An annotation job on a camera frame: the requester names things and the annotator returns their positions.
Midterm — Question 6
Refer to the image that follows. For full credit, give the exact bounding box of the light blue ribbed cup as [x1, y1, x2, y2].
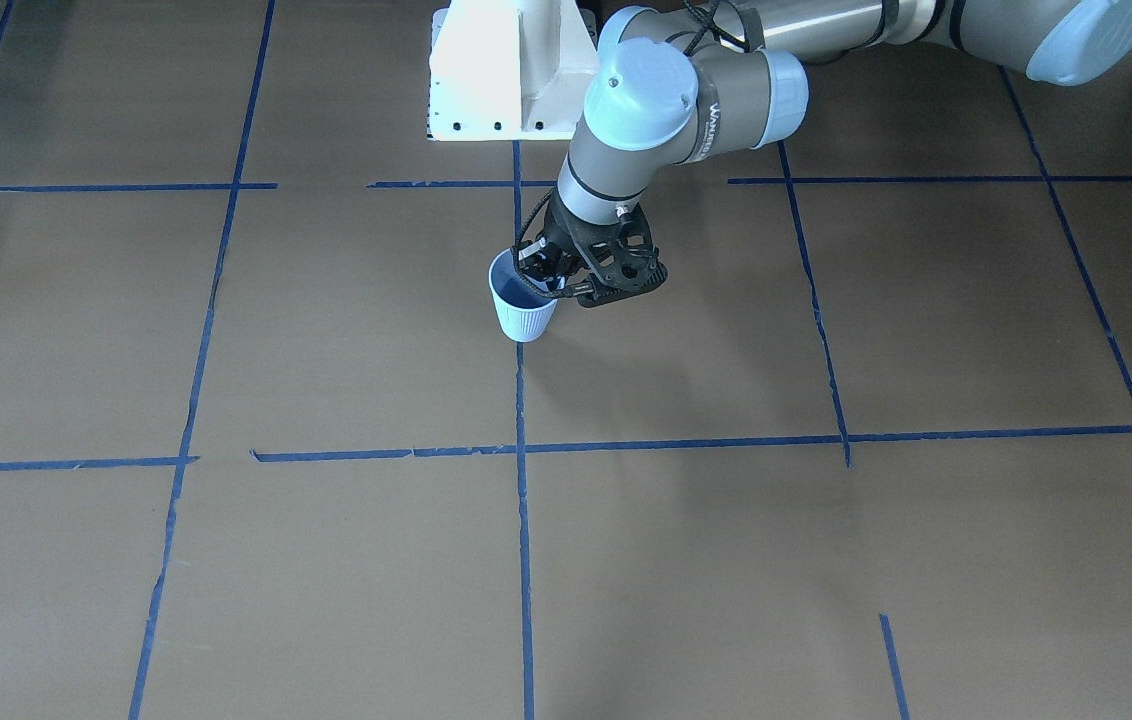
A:
[488, 249, 556, 343]

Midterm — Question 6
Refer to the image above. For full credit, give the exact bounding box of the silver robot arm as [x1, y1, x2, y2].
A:
[508, 1, 1132, 307]

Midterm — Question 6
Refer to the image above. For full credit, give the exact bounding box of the white pedestal column base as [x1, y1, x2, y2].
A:
[426, 1, 601, 142]

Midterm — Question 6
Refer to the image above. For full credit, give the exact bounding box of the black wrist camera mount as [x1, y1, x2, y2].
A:
[571, 205, 668, 307]

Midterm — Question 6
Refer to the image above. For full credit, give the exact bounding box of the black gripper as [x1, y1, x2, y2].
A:
[516, 195, 617, 301]

